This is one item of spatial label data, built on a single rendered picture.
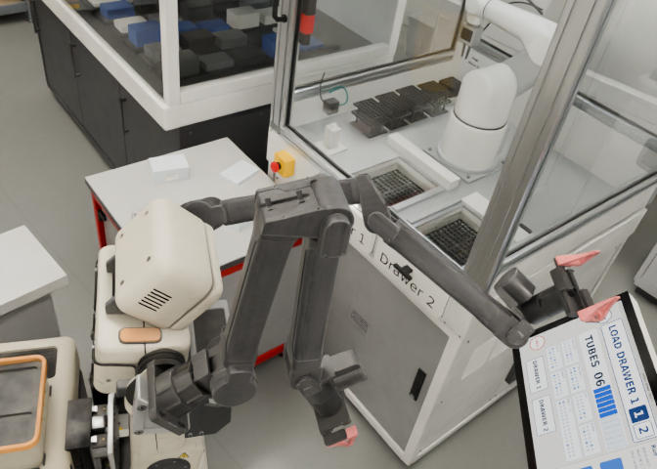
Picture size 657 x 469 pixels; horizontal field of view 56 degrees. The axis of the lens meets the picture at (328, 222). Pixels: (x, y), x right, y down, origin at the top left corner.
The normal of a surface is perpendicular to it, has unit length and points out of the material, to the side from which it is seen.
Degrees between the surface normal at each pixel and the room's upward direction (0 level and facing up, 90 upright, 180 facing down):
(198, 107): 90
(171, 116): 90
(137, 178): 0
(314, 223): 90
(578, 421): 50
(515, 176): 90
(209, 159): 0
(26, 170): 0
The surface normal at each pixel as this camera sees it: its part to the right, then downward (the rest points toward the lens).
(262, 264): 0.19, 0.65
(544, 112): -0.78, 0.32
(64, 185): 0.13, -0.76
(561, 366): -0.67, -0.62
